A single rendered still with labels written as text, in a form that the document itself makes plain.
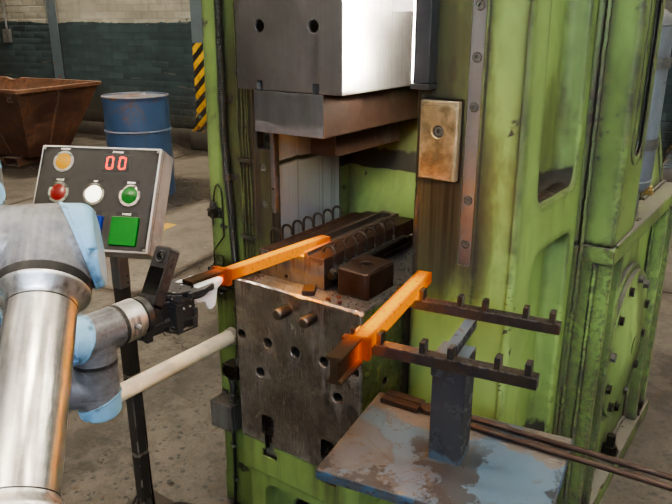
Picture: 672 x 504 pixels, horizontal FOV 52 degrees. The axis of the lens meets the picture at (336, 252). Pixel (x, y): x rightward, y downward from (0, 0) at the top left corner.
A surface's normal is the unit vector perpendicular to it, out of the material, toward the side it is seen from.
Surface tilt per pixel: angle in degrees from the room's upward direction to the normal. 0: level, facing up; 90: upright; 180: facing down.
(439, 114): 90
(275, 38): 90
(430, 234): 90
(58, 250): 45
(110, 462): 0
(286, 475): 90
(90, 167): 60
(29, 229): 39
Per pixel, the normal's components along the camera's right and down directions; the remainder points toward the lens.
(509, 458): 0.00, -0.95
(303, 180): 0.82, 0.19
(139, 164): -0.15, -0.20
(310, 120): -0.58, 0.26
